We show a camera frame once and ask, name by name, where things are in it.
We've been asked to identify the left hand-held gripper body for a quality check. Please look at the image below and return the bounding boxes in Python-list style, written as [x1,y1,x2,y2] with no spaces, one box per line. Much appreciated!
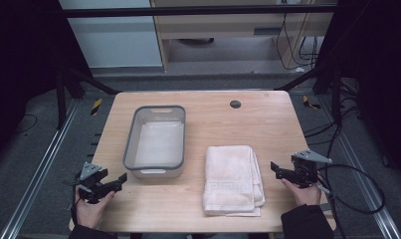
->
[64,161,113,205]

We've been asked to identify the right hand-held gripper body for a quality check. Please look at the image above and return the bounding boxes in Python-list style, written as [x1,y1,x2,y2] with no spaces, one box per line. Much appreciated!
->
[290,148,333,189]

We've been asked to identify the pale pink towel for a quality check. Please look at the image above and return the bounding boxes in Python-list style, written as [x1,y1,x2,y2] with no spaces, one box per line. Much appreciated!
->
[202,144,267,218]

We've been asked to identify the grey-rimmed white plastic basin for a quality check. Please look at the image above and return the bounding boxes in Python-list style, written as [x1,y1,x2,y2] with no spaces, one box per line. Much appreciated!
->
[121,105,187,180]

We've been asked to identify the person's right hand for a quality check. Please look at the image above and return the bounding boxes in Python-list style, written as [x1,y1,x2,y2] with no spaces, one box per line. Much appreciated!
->
[281,176,322,207]

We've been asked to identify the person's left hand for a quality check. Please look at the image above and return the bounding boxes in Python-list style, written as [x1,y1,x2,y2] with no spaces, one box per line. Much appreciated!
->
[74,185,116,231]

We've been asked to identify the yellow black striped tape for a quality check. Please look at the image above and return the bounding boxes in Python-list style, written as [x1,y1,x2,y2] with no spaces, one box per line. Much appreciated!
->
[90,97,103,117]
[301,95,322,111]

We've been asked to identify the black metal stand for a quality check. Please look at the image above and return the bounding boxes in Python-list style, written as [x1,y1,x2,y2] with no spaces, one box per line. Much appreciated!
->
[276,61,344,127]
[54,63,121,131]

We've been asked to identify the white cabinet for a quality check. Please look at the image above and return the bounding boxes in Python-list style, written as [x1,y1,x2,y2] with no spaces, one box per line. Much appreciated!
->
[58,0,164,70]

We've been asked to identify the light wooden desk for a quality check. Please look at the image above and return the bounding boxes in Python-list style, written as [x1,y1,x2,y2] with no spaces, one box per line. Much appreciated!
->
[149,0,339,73]

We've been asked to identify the black horizontal bar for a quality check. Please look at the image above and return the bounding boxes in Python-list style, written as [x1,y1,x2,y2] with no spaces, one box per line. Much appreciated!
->
[61,4,339,19]

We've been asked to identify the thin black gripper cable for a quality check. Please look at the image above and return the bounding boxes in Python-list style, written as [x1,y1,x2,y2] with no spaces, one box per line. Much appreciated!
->
[70,185,81,228]

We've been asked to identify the black floor cables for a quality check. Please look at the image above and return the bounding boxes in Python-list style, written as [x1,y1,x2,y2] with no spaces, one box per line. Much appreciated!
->
[302,79,365,147]

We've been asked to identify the metal floor rail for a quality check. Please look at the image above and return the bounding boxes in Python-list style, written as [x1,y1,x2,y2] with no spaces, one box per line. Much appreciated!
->
[0,99,81,239]
[315,94,401,239]

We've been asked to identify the hanging black cables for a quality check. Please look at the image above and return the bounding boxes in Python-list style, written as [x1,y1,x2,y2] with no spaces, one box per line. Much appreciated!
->
[275,12,319,72]

